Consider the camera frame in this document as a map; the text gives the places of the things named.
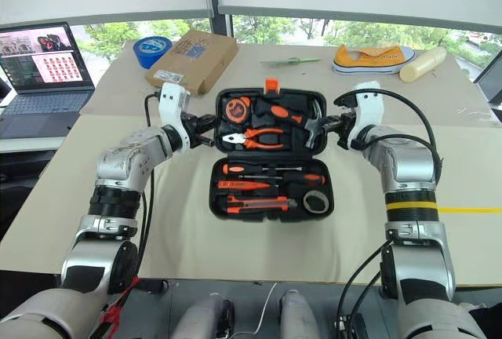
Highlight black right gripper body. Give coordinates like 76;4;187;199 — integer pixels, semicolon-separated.
335;109;356;150

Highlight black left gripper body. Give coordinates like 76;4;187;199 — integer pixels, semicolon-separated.
182;112;208;149

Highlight black orange handled screwdriver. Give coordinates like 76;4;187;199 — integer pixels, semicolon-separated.
238;173;327;188
221;162;304;176

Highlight black plastic tool case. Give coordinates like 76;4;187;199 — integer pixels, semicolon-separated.
208;78;335;223

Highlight orange black tape measure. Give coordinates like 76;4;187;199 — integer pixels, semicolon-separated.
224;96;253;124

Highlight orange test pen screwdriver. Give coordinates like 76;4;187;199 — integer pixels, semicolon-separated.
216;180;282;192

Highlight brown cardboard parcel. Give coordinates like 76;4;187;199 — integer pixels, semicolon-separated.
144;29;239;97

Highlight yellow canvas shoe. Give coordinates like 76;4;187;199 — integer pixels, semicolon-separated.
331;44;417;77

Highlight green plastic stick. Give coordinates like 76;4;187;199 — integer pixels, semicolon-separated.
260;56;322;69

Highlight black electrical tape roll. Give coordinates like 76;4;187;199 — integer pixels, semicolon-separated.
302;190;330;214

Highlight orange black utility knife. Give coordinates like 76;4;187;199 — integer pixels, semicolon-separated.
226;194;298;215

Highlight blue tape roll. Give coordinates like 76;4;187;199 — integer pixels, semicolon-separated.
132;35;173;71

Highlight cream plastic cylinder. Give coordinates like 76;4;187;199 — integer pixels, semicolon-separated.
398;46;448;83

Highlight beige table cloth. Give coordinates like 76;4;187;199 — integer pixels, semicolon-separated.
0;114;502;288

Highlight yellow tape strip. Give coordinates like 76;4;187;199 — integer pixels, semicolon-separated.
436;206;502;215

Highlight open grey laptop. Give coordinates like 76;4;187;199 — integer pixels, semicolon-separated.
0;21;96;140

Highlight grey rounded shape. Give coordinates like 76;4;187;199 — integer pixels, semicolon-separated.
171;291;236;339
279;289;319;339

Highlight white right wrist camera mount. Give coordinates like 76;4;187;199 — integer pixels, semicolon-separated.
346;80;384;140

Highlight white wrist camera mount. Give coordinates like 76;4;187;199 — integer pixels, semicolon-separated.
346;80;384;140
157;82;194;150

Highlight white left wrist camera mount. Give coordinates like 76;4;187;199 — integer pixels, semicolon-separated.
157;82;194;150

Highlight black orange handled hammer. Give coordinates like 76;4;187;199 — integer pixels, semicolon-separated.
256;98;325;150

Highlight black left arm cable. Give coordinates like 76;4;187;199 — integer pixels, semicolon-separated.
133;92;164;277

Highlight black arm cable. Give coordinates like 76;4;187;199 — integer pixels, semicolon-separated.
133;92;164;277
333;87;443;184

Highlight orange handled pliers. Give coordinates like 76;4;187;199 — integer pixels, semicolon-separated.
221;127;286;151

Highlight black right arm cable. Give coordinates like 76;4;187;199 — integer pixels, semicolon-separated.
333;87;443;184

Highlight dark window post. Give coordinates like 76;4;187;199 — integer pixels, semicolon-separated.
205;0;235;45

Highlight black robot body cable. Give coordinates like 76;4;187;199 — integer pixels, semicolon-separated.
335;238;395;339

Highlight thin white cable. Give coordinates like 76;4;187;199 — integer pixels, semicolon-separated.
230;282;279;337

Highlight red cable tie bundle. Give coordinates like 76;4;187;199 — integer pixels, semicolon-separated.
98;275;141;326

